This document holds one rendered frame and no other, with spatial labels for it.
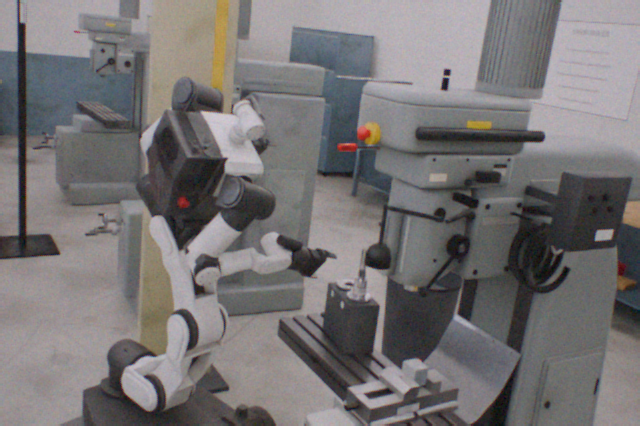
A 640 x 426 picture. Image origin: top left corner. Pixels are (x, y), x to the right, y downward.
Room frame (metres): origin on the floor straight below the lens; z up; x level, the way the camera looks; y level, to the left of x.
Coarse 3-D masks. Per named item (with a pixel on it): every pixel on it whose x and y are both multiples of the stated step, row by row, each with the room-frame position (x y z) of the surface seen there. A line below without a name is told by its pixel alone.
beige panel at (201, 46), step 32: (160, 0) 3.20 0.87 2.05; (192, 0) 3.28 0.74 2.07; (224, 0) 3.36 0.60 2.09; (160, 32) 3.20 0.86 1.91; (192, 32) 3.28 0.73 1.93; (224, 32) 3.37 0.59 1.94; (160, 64) 3.20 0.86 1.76; (192, 64) 3.29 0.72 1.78; (224, 64) 3.37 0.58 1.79; (160, 96) 3.21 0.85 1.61; (224, 96) 3.38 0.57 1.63; (160, 256) 3.23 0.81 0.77; (160, 288) 3.24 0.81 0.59; (160, 320) 3.24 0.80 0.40; (160, 352) 3.25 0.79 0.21; (224, 384) 3.30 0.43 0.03
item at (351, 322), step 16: (336, 288) 2.26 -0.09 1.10; (352, 288) 2.25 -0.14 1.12; (336, 304) 2.22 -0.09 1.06; (352, 304) 2.13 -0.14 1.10; (368, 304) 2.15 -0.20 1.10; (336, 320) 2.20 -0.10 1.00; (352, 320) 2.12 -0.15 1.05; (368, 320) 2.14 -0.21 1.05; (336, 336) 2.18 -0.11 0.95; (352, 336) 2.12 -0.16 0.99; (368, 336) 2.15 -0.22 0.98; (352, 352) 2.13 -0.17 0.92
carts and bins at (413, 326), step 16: (448, 272) 3.99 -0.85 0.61; (400, 288) 3.68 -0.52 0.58; (432, 288) 3.95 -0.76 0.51; (448, 288) 3.97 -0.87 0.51; (400, 304) 3.68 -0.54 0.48; (416, 304) 3.63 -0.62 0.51; (432, 304) 3.62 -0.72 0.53; (448, 304) 3.67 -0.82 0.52; (384, 320) 3.82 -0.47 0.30; (400, 320) 3.68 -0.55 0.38; (416, 320) 3.63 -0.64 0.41; (432, 320) 3.64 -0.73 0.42; (448, 320) 3.71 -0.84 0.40; (384, 336) 3.79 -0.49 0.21; (400, 336) 3.67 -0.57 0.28; (416, 336) 3.64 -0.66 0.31; (432, 336) 3.65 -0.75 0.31; (384, 352) 3.77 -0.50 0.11; (400, 352) 3.67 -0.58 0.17; (416, 352) 3.64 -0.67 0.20; (400, 368) 3.67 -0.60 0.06
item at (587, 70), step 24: (576, 24) 6.74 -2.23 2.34; (600, 24) 6.51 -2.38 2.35; (624, 24) 6.30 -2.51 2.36; (552, 48) 6.93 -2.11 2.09; (576, 48) 6.69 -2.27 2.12; (600, 48) 6.46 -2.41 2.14; (624, 48) 6.25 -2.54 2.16; (552, 72) 6.88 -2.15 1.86; (576, 72) 6.63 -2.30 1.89; (600, 72) 6.41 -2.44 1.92; (624, 72) 6.20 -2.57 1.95; (552, 96) 6.82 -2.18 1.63; (576, 96) 6.58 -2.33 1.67; (600, 96) 6.36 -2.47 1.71; (624, 96) 6.15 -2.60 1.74; (624, 120) 6.10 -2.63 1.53
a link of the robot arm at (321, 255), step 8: (304, 248) 2.12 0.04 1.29; (320, 248) 2.17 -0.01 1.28; (304, 256) 2.09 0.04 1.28; (312, 256) 2.12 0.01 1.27; (320, 256) 2.15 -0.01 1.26; (304, 264) 2.09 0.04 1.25; (312, 264) 2.14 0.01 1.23; (320, 264) 2.15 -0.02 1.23; (304, 272) 2.14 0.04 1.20; (312, 272) 2.16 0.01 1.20
